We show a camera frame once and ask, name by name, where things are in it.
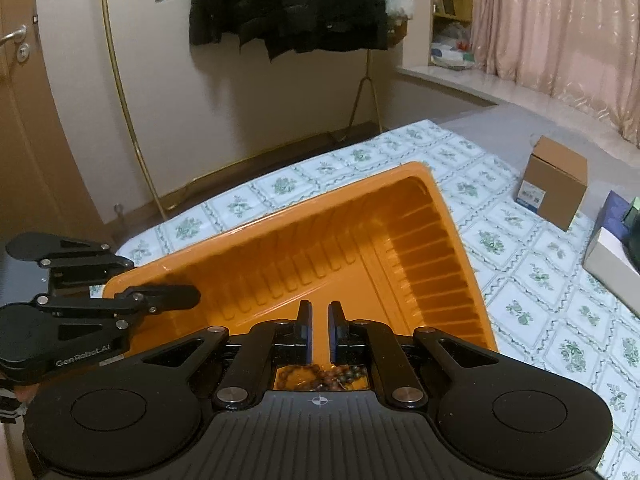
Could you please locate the blue flat box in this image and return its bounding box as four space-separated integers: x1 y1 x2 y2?
594 191 630 243

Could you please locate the glass green humidifier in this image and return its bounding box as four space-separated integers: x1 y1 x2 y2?
622 196 640 272

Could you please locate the reddish brown bead bracelet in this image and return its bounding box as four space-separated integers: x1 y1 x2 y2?
273 363 371 392

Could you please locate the green floral tablecloth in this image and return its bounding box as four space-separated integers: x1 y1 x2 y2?
119 120 639 479

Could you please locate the orange plastic tray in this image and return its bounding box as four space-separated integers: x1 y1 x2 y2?
101 160 499 392

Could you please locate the black hanging jacket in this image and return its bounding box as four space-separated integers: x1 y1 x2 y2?
189 0 387 60

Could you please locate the white flat box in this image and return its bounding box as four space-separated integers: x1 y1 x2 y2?
582 228 640 315

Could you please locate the gold clothes rack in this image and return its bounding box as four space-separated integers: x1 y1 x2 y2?
100 0 378 212

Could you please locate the wooden door with handle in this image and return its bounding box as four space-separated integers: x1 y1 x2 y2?
1 0 112 243

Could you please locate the wooden bookshelf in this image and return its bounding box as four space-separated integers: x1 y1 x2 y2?
430 0 475 70

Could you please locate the brown cardboard box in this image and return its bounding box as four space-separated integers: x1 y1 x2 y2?
515 136 588 231

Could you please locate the pink curtain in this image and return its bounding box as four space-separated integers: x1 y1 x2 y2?
471 0 639 144

